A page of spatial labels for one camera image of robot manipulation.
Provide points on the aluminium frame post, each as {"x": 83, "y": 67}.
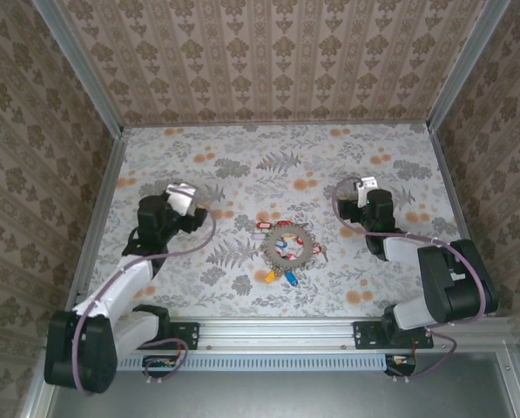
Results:
{"x": 465, "y": 65}
{"x": 82, "y": 65}

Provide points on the aluminium side rail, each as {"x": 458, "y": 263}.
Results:
{"x": 456, "y": 196}
{"x": 104, "y": 196}

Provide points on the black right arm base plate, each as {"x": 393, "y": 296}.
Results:
{"x": 364, "y": 335}

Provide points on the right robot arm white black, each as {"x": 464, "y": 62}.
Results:
{"x": 451, "y": 278}

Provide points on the aluminium mounting rail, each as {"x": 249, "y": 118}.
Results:
{"x": 277, "y": 333}

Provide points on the pink key tag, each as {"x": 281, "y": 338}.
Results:
{"x": 258, "y": 236}

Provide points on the orange key tag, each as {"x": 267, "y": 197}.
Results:
{"x": 270, "y": 276}

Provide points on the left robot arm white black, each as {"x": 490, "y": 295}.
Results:
{"x": 124, "y": 283}

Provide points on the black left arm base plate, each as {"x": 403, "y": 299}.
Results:
{"x": 190, "y": 335}

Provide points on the silver keyring disc with rings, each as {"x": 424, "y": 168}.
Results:
{"x": 307, "y": 239}

